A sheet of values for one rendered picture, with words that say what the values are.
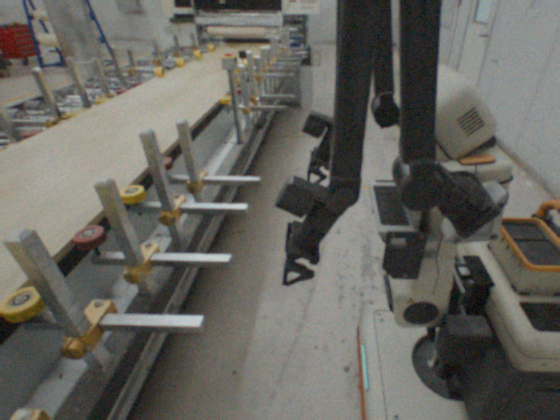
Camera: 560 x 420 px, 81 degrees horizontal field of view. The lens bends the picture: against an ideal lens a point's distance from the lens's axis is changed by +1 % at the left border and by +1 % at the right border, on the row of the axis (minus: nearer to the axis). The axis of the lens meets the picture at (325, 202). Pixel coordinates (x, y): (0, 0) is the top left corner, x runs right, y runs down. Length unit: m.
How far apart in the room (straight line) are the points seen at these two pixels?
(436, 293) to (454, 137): 0.47
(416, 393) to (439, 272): 0.61
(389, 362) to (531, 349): 0.63
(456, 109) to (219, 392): 1.52
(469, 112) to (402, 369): 1.05
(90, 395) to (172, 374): 0.84
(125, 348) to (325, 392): 0.93
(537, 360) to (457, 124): 0.64
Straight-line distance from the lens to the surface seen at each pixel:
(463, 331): 1.03
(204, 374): 1.83
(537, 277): 1.07
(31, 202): 1.52
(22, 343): 1.20
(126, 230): 1.06
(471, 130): 0.74
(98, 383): 1.08
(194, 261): 1.11
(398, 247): 0.82
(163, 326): 0.93
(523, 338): 1.02
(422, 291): 0.99
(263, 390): 1.73
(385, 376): 1.44
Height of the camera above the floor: 1.53
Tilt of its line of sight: 33 degrees down
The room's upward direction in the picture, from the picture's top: 1 degrees clockwise
